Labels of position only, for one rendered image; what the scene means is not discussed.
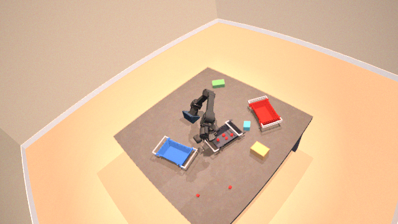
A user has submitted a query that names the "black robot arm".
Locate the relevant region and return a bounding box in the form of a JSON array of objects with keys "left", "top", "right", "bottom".
[{"left": 188, "top": 89, "right": 218, "bottom": 142}]

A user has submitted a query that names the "light green block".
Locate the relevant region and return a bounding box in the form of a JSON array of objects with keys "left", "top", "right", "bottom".
[{"left": 212, "top": 79, "right": 224, "bottom": 88}]

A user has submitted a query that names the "orange block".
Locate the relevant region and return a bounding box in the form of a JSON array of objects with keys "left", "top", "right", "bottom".
[{"left": 250, "top": 141, "right": 270, "bottom": 161}]

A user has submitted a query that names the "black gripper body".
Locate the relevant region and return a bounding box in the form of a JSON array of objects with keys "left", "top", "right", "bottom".
[{"left": 193, "top": 124, "right": 220, "bottom": 143}]

